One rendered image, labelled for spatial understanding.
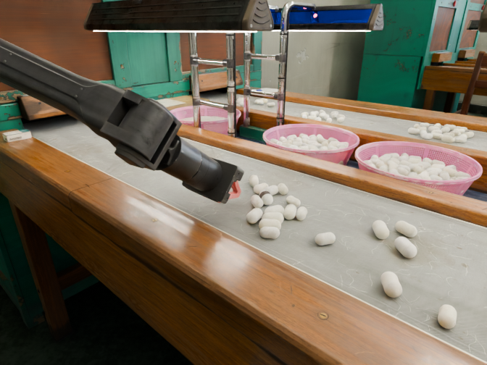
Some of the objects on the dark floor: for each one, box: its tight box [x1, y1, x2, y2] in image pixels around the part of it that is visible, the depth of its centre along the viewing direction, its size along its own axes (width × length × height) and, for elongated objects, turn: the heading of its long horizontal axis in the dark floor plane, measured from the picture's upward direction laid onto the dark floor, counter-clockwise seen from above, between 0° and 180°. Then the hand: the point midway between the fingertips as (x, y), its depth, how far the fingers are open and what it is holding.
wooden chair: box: [460, 51, 487, 115], centre depth 229 cm, size 44×43×91 cm
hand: (236, 193), depth 65 cm, fingers closed
